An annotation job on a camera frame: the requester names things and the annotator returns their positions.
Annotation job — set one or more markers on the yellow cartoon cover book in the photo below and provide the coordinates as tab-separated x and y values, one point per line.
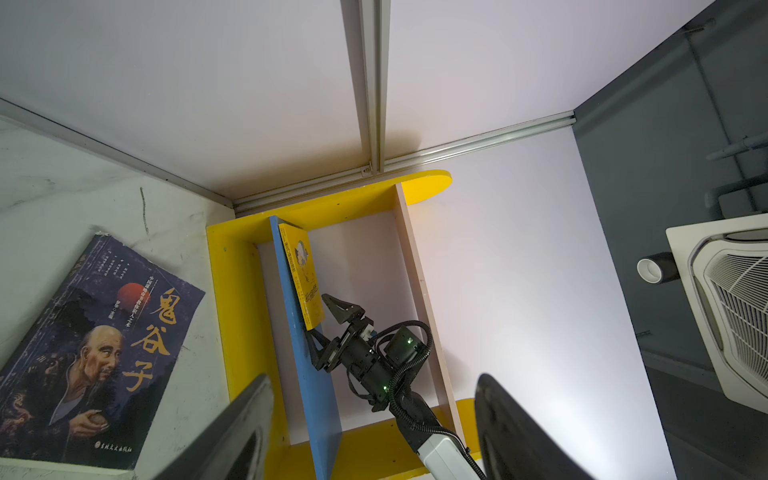
296	244

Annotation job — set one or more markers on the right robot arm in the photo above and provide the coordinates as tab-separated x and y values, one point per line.
439	449

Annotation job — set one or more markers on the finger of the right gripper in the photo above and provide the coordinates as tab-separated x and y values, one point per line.
327	354
342	311

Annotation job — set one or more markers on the ceiling air conditioner unit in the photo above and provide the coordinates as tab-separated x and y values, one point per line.
723	268

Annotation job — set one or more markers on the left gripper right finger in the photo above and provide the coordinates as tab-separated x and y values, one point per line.
512	443

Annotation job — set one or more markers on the yellow pink blue bookshelf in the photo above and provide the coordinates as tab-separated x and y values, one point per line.
365	253

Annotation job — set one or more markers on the purple old man book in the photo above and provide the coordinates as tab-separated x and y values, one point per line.
81	391

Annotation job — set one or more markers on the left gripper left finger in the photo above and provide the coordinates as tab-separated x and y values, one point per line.
235	444

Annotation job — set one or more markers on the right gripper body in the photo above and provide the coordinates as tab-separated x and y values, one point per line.
364	361

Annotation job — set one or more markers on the ceiling spotlight upper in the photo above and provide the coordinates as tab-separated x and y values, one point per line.
658	268

